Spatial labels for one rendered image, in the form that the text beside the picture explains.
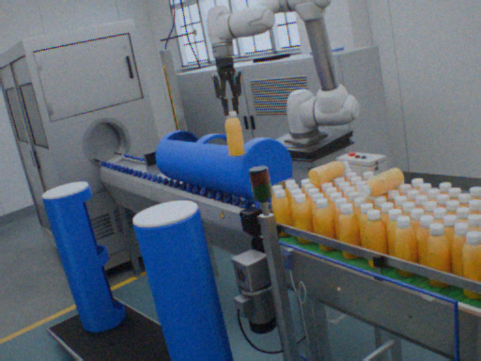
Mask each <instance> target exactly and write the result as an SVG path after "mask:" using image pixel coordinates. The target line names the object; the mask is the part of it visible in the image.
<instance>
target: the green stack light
mask: <svg viewBox="0 0 481 361"><path fill-rule="evenodd" d="M251 187H252V192H253V196H254V200H268V199H271V198H272V184H271V183H267V184H265V185H261V186H253V185H251Z"/></svg>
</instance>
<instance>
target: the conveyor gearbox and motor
mask: <svg viewBox="0 0 481 361"><path fill-rule="evenodd" d="M232 266H233V270H234V275H235V278H236V282H237V283H236V284H238V291H239V293H242V294H241V295H239V296H238V297H236V298H234V302H235V307H236V309H237V313H238V324H239V326H240V329H241V331H242V332H243V327H242V325H241V320H240V315H241V316H242V317H243V318H244V319H247V318H248V323H249V327H250V330H251V331H252V332H254V333H256V334H267V333H269V332H270V331H272V330H273V329H274V328H275V327H276V326H277V321H276V318H275V311H274V307H273V304H274V302H273V299H272V291H271V287H272V283H271V279H270V269H269V265H268V261H267V257H266V254H263V253H261V252H259V251H256V250H255V249H250V250H248V251H246V252H244V253H243V254H239V255H237V256H236V257H234V258H232ZM243 335H244V337H245V339H247V341H248V343H249V344H250V345H251V346H252V347H253V348H255V349H256V350H258V351H261V352H263V353H282V352H283V351H284V350H280V351H276V352H268V351H262V350H260V349H258V347H256V346H254V345H253V343H251V341H250V340H249V339H248V337H247V336H246V335H245V333H244V332H243Z"/></svg>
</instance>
